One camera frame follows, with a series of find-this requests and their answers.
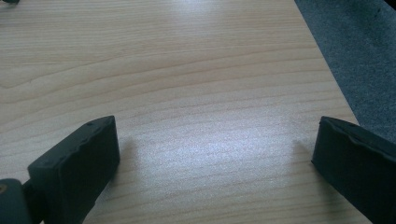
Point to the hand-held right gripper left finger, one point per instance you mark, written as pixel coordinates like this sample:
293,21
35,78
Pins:
74,168

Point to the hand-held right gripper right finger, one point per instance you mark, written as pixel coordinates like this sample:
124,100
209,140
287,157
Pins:
358,165

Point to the small dark object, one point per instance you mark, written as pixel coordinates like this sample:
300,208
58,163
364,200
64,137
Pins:
9,1

